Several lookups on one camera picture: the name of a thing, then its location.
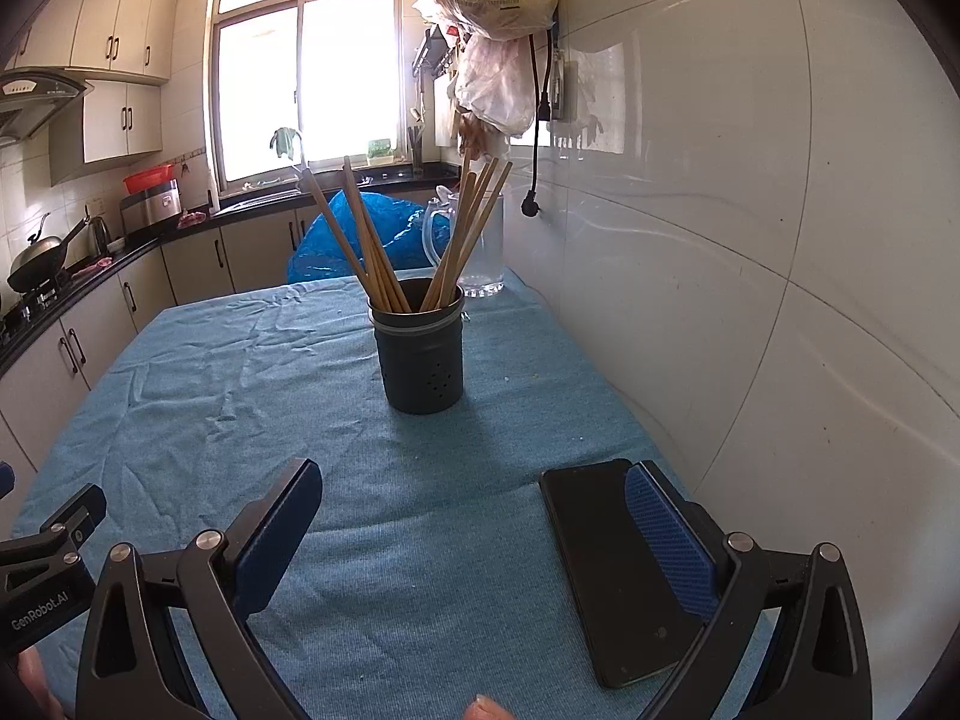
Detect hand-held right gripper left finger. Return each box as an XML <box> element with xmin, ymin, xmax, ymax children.
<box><xmin>75</xmin><ymin>457</ymin><xmax>323</xmax><ymax>720</ymax></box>

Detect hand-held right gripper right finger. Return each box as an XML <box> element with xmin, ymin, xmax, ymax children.
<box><xmin>626</xmin><ymin>459</ymin><xmax>875</xmax><ymax>720</ymax></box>

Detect dark perforated utensil holder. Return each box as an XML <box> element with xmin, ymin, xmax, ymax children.
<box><xmin>367</xmin><ymin>277</ymin><xmax>467</xmax><ymax>415</ymax></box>

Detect bunch of wooden chopsticks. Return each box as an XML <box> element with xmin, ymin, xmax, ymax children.
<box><xmin>300</xmin><ymin>146</ymin><xmax>515</xmax><ymax>314</ymax></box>

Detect person's left hand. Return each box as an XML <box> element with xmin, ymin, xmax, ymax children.
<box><xmin>16</xmin><ymin>649</ymin><xmax>65</xmax><ymax>720</ymax></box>

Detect person's right hand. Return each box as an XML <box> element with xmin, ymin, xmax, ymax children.
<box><xmin>463</xmin><ymin>695</ymin><xmax>520</xmax><ymax>720</ymax></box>

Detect black smartphone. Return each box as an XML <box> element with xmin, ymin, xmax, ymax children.
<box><xmin>540</xmin><ymin>457</ymin><xmax>721</xmax><ymax>689</ymax></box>

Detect blue tablecloth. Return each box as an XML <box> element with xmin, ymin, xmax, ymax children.
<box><xmin>11</xmin><ymin>270</ymin><xmax>777</xmax><ymax>720</ymax></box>

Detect gas stove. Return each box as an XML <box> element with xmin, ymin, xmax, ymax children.
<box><xmin>0</xmin><ymin>270</ymin><xmax>76</xmax><ymax>331</ymax></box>

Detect black wok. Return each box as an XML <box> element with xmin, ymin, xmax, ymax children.
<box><xmin>7</xmin><ymin>211</ymin><xmax>91</xmax><ymax>293</ymax></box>

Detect black kitchen countertop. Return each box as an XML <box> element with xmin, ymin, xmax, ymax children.
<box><xmin>0</xmin><ymin>165</ymin><xmax>462</xmax><ymax>376</ymax></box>

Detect blue plastic bag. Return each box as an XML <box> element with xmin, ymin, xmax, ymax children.
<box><xmin>285</xmin><ymin>191</ymin><xmax>455</xmax><ymax>286</ymax></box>

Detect silver rice cooker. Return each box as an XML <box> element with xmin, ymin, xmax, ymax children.
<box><xmin>120</xmin><ymin>178</ymin><xmax>183</xmax><ymax>233</ymax></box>

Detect clear plastic pitcher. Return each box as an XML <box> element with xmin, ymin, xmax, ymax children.
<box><xmin>424</xmin><ymin>186</ymin><xmax>507</xmax><ymax>299</ymax></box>

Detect red plastic basin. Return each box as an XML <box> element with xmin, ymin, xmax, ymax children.
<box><xmin>122</xmin><ymin>163</ymin><xmax>177</xmax><ymax>196</ymax></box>

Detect steel kitchen sink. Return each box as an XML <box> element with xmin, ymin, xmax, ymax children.
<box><xmin>217</xmin><ymin>180</ymin><xmax>301</xmax><ymax>208</ymax></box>

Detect steel range hood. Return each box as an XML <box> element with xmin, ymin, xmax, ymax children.
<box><xmin>0</xmin><ymin>67</ymin><xmax>95</xmax><ymax>147</ymax></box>

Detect brown hanging bundle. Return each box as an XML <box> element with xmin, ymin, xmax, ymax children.
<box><xmin>454</xmin><ymin>109</ymin><xmax>511</xmax><ymax>162</ymax></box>

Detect kitchen window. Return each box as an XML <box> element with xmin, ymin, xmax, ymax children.
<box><xmin>202</xmin><ymin>0</ymin><xmax>421</xmax><ymax>203</ymax></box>

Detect white plastic bag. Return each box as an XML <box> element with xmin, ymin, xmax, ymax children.
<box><xmin>450</xmin><ymin>30</ymin><xmax>537</xmax><ymax>140</ymax></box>

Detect black cable with plug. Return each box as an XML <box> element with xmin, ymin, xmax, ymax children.
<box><xmin>521</xmin><ymin>34</ymin><xmax>545</xmax><ymax>218</ymax></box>

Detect small cream wall cabinet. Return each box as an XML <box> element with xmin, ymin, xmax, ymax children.
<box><xmin>49</xmin><ymin>79</ymin><xmax>164</xmax><ymax>185</ymax></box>

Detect white wall box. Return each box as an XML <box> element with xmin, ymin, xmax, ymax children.
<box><xmin>544</xmin><ymin>49</ymin><xmax>571</xmax><ymax>121</ymax></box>

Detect cream upper wall cabinets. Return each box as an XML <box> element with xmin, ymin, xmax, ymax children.
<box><xmin>0</xmin><ymin>0</ymin><xmax>181</xmax><ymax>87</ymax></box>

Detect black wall rack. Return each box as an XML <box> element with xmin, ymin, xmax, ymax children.
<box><xmin>412</xmin><ymin>26</ymin><xmax>460</xmax><ymax>77</ymax></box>

